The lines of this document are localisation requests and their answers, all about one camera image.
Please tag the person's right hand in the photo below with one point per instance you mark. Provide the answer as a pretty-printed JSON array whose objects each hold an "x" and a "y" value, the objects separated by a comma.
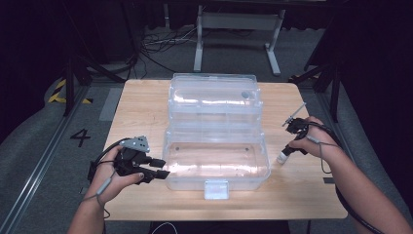
[{"x": 328, "y": 146}]

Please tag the small black tape strip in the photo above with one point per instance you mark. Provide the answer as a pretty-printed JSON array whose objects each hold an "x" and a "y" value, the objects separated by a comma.
[{"x": 328, "y": 180}]

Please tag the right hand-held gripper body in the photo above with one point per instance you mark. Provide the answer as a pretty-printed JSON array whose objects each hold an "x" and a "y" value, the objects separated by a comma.
[{"x": 298, "y": 125}]

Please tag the grey floor tape patch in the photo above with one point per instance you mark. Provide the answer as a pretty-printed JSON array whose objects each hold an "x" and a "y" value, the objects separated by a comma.
[{"x": 110, "y": 104}]

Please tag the person's dark clothing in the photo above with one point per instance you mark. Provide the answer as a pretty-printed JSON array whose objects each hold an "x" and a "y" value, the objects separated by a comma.
[{"x": 220, "y": 228}]

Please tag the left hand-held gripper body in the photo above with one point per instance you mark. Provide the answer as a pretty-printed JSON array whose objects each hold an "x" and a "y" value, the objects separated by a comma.
[{"x": 136, "y": 143}]

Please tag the black metal stand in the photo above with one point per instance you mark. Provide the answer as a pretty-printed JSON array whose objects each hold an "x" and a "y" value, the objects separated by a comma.
[
  {"x": 68, "y": 87},
  {"x": 334, "y": 94}
]

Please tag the grey metal desk frame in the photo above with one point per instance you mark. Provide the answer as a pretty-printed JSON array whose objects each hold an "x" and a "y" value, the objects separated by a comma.
[{"x": 238, "y": 21}]

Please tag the clear plastic storage box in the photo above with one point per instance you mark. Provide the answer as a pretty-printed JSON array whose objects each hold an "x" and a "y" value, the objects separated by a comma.
[{"x": 216, "y": 156}]

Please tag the small white bottle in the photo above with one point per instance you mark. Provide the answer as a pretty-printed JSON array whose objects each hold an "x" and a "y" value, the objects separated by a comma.
[{"x": 282, "y": 158}]

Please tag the person's left hand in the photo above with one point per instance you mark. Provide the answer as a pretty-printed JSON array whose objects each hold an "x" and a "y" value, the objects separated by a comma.
[{"x": 112, "y": 190}]

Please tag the yellow black floor tape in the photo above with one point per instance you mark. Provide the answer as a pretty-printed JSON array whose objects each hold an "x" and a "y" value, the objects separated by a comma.
[{"x": 56, "y": 96}]

